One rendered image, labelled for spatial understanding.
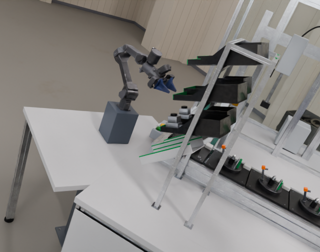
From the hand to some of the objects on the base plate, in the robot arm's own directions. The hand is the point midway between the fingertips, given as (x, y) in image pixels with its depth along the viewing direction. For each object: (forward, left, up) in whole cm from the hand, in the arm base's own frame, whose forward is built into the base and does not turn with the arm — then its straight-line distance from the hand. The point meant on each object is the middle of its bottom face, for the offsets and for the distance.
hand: (168, 87), depth 164 cm
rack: (+32, +9, -45) cm, 56 cm away
